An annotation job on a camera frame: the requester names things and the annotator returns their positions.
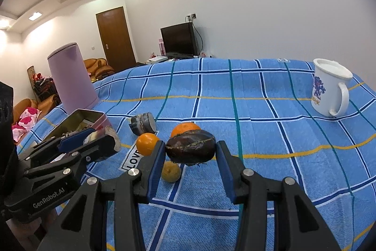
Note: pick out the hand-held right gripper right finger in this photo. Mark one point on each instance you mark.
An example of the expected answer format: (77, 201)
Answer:
(226, 168)

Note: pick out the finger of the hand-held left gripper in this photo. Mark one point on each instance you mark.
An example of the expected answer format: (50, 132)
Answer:
(73, 140)
(100, 148)

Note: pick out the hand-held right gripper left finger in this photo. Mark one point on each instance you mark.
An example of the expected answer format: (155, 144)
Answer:
(155, 168)

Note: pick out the small yellow-brown fruit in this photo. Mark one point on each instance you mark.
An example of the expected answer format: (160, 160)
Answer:
(171, 173)

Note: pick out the pink metal tin box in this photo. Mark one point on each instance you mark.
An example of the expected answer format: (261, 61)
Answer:
(100, 121)

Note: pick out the orange tangerine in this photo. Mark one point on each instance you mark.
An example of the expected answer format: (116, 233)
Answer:
(185, 129)
(147, 143)

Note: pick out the dark brown wrinkled fruit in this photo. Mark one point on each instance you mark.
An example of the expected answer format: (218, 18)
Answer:
(191, 146)

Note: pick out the printed paper leaflet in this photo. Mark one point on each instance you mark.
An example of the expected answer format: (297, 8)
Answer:
(85, 123)

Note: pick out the brown leather sofa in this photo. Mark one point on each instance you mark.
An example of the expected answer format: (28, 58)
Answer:
(47, 105)
(100, 67)

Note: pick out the pink floral cushion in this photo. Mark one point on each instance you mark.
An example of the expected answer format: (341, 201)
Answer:
(25, 121)

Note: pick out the pink electric kettle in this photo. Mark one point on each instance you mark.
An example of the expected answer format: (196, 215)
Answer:
(73, 83)

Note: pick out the blue plaid blanket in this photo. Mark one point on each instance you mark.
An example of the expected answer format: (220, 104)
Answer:
(264, 121)

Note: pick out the dark metal rack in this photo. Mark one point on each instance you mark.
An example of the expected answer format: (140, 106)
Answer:
(41, 86)

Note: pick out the white television stand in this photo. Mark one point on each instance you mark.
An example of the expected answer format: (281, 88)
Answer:
(152, 62)

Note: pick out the white flat box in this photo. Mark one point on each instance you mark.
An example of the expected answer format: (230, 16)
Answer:
(158, 58)

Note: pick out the brown wooden door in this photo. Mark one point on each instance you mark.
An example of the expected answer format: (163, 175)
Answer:
(114, 33)

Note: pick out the tall pink box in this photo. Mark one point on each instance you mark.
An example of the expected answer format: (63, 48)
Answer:
(161, 45)

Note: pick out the white mug with blue print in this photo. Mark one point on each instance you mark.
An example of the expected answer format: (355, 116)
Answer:
(326, 86)

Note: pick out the rectangular ceiling light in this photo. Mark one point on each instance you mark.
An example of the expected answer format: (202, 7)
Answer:
(35, 16)

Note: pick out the black television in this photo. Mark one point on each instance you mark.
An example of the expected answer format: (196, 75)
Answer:
(177, 39)

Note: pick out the wall socket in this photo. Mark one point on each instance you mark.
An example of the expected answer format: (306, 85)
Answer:
(192, 16)

